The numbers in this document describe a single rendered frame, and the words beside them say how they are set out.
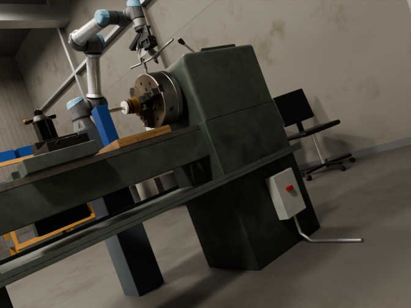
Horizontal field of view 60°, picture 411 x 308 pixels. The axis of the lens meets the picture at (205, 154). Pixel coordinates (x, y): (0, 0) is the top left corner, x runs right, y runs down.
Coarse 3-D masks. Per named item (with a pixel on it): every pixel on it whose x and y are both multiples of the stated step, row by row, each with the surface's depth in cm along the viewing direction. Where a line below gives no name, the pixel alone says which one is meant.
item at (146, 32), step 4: (136, 28) 194; (140, 28) 194; (144, 28) 194; (148, 28) 195; (140, 32) 196; (144, 32) 194; (148, 32) 193; (144, 36) 195; (148, 36) 193; (152, 36) 195; (140, 40) 195; (144, 40) 194; (148, 40) 194; (152, 40) 195; (156, 40) 198; (140, 44) 195; (144, 44) 196; (148, 44) 193; (152, 44) 195; (156, 44) 198; (144, 48) 196; (148, 48) 200
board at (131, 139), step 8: (160, 128) 181; (168, 128) 184; (128, 136) 170; (136, 136) 172; (144, 136) 175; (152, 136) 177; (112, 144) 171; (120, 144) 167; (128, 144) 169; (104, 152) 181
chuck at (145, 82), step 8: (152, 72) 199; (160, 72) 198; (136, 80) 204; (144, 80) 197; (152, 80) 192; (160, 80) 192; (168, 80) 194; (144, 88) 200; (168, 88) 192; (160, 96) 190; (168, 96) 191; (176, 96) 194; (144, 104) 205; (152, 104) 207; (160, 104) 193; (168, 104) 191; (176, 104) 195; (152, 112) 201; (160, 112) 195; (168, 112) 193; (176, 112) 197; (160, 120) 197; (168, 120) 198
